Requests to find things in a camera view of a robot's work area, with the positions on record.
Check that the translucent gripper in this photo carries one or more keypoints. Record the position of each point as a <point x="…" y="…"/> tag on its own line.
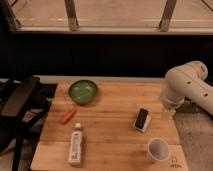
<point x="171" y="100"/>

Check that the white ceramic cup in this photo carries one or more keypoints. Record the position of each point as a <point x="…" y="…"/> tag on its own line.
<point x="158" y="150"/>

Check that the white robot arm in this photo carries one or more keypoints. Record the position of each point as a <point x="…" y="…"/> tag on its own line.
<point x="187" y="81"/>

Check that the green bowl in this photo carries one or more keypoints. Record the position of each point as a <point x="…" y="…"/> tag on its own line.
<point x="83" y="91"/>

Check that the orange carrot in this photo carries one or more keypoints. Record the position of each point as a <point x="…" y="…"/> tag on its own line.
<point x="67" y="116"/>

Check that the white plastic bottle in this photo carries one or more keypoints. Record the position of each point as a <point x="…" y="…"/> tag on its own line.
<point x="75" y="151"/>

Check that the black chair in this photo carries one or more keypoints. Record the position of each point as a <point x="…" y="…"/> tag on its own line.
<point x="22" y="105"/>

